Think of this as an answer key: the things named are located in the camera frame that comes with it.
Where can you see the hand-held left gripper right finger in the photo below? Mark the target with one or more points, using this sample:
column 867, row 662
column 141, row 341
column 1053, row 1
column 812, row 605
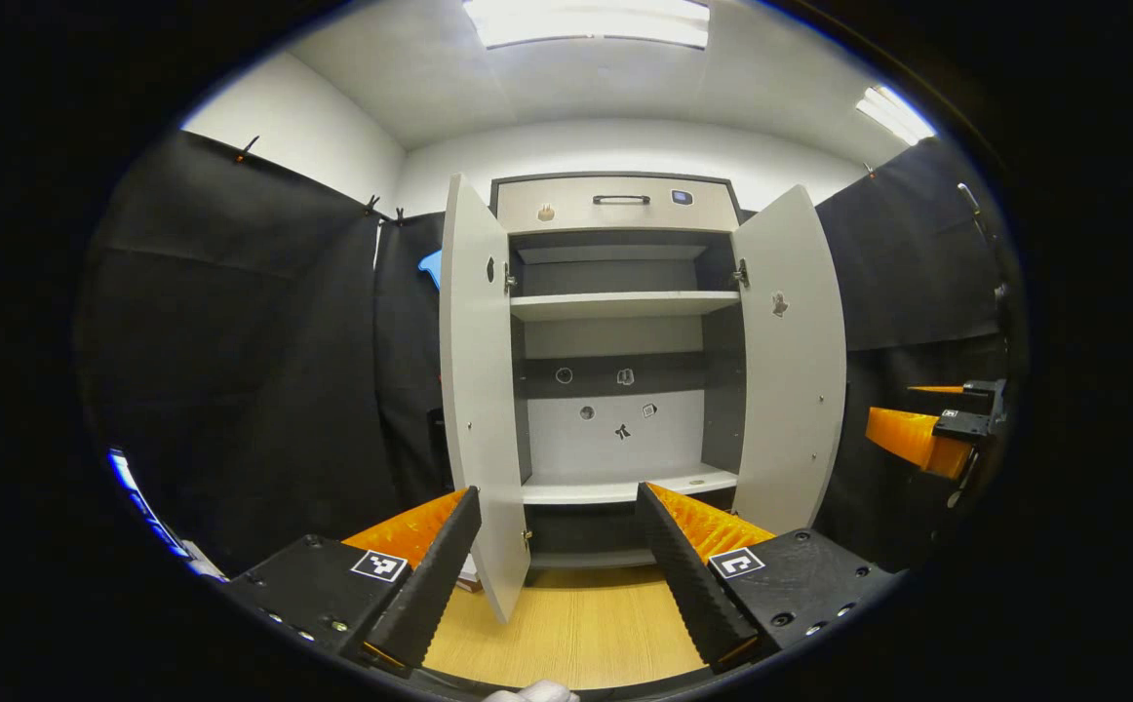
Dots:
column 688, row 585

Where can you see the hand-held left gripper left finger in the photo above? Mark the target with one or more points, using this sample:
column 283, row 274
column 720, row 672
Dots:
column 435, row 585

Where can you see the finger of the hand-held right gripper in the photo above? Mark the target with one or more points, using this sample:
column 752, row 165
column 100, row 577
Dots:
column 986, row 390
column 918, row 439

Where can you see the shoe cabinet door diamond stickers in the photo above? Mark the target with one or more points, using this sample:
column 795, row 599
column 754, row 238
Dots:
column 791, row 390

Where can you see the grey double-door shoe cabinet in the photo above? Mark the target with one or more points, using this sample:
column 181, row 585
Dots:
column 615, row 444

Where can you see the shoe cabinet door checkered sticker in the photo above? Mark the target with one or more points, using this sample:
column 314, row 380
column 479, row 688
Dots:
column 479, row 390

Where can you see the metal door hinge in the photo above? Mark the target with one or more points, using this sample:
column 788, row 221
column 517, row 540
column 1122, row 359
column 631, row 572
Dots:
column 511, row 279
column 741, row 273

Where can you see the grey cabinet drawer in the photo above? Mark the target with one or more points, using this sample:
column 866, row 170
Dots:
column 566, row 216

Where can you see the brown book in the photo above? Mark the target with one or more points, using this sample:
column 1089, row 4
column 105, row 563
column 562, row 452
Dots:
column 470, row 586

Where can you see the white-edged dark book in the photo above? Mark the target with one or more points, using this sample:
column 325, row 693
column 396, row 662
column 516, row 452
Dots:
column 471, row 567

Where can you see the ceiling light panel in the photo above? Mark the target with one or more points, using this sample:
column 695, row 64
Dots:
column 586, row 21
column 896, row 115

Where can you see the black backdrop cloth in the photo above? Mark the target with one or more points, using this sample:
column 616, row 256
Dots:
column 264, row 341

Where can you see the blue white banner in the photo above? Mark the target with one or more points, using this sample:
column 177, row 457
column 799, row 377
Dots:
column 142, row 507

